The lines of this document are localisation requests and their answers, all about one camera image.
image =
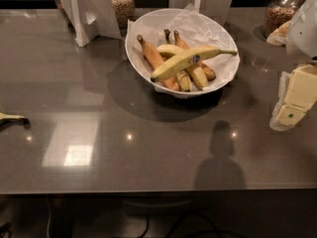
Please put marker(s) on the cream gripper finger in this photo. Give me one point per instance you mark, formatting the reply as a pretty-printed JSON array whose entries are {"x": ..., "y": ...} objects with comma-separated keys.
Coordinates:
[{"x": 286, "y": 116}]

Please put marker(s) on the robot gripper body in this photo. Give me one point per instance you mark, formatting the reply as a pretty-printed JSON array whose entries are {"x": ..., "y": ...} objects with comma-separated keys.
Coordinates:
[{"x": 303, "y": 30}]

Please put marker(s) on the yellow-green banana with sticker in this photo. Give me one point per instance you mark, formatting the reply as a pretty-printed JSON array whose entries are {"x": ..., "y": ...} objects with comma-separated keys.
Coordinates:
[{"x": 185, "y": 59}]

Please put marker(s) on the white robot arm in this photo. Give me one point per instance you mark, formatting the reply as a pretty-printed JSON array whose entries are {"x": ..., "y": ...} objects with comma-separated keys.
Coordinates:
[{"x": 301, "y": 46}]

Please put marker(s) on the yellow banana middle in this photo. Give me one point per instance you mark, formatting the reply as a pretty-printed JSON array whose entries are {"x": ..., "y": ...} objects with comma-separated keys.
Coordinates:
[{"x": 170, "y": 49}]

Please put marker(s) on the white paper bowl liner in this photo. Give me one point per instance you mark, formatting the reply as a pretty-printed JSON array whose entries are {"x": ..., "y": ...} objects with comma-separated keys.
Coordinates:
[{"x": 194, "y": 27}]

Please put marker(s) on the white bowl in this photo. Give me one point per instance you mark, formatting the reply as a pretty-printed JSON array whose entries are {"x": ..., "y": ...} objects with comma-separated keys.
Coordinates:
[{"x": 145, "y": 23}]

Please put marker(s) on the orange-brown ripe banana left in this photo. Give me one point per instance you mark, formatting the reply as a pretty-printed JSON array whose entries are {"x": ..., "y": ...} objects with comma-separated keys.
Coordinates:
[{"x": 155, "y": 59}]

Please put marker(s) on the banana at table edge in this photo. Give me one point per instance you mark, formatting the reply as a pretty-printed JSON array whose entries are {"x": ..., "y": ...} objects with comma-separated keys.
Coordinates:
[{"x": 6, "y": 118}]

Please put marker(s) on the bread roll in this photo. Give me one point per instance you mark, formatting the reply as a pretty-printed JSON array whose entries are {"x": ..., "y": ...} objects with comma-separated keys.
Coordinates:
[{"x": 278, "y": 36}]

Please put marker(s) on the glass jar of grains right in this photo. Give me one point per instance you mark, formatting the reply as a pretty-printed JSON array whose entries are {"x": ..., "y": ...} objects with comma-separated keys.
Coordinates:
[{"x": 279, "y": 12}]

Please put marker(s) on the glass jar of grains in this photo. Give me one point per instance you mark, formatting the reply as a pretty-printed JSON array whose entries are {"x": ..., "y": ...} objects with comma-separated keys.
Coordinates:
[
  {"x": 279, "y": 12},
  {"x": 124, "y": 11}
]

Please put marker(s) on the glass jar of grains left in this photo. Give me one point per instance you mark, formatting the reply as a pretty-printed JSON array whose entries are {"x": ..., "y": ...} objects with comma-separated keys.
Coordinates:
[{"x": 124, "y": 11}]

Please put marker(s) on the white paper bag left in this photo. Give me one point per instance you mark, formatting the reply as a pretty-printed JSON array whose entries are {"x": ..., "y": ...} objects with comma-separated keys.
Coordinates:
[{"x": 91, "y": 18}]

